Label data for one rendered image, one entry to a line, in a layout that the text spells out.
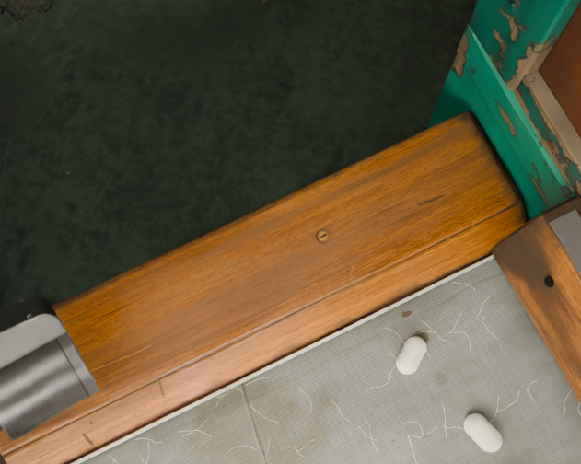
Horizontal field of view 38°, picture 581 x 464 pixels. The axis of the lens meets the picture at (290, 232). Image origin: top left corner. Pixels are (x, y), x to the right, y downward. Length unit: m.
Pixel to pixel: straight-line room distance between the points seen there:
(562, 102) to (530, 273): 0.13
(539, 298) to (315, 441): 0.21
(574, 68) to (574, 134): 0.05
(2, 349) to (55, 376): 0.03
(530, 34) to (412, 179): 0.17
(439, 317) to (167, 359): 0.23
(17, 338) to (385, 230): 0.32
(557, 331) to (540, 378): 0.08
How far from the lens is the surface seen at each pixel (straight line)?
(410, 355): 0.69
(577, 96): 0.62
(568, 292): 0.63
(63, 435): 0.70
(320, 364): 0.70
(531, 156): 0.69
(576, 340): 0.65
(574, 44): 0.60
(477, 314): 0.72
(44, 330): 0.52
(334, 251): 0.69
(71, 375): 0.52
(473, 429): 0.70
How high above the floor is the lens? 1.44
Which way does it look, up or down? 75 degrees down
